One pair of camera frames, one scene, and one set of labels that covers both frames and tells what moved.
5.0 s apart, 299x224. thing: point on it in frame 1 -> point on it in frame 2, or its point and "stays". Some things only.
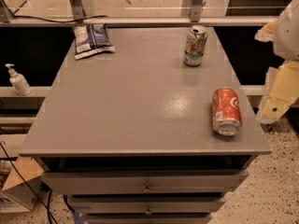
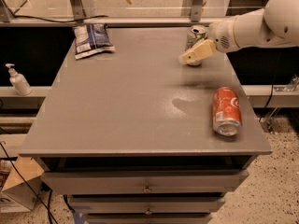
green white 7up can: (196, 39) stays
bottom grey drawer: (148, 217) stays
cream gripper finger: (281, 91) -> (200, 49)
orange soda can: (226, 112) stays
